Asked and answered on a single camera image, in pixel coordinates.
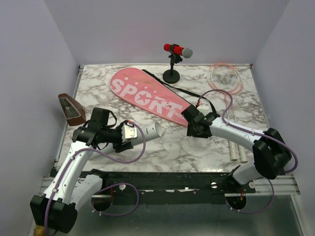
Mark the brown wooden metronome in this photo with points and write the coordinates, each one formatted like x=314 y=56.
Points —
x=73 y=111

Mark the white shuttlecock tube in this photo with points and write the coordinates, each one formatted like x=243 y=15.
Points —
x=151 y=132

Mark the pink racket bag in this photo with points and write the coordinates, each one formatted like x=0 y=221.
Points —
x=137 y=88

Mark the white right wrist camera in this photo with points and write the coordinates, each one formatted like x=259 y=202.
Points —
x=204 y=109

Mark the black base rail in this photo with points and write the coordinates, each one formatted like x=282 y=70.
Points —
x=153 y=188

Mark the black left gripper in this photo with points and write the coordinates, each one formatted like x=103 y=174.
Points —
x=118 y=147

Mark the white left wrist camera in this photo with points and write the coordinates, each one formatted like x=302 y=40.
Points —
x=128 y=133

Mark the red microphone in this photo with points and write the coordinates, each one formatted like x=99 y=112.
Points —
x=178 y=50

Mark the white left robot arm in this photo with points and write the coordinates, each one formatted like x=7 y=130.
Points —
x=57 y=208

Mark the black microphone stand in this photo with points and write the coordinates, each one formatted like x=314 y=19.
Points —
x=172 y=76

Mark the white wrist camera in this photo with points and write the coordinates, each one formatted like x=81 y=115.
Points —
x=204 y=109
x=128 y=133

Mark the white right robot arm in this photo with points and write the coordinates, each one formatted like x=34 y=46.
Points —
x=270 y=155

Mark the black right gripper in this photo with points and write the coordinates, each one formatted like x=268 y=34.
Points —
x=190 y=131

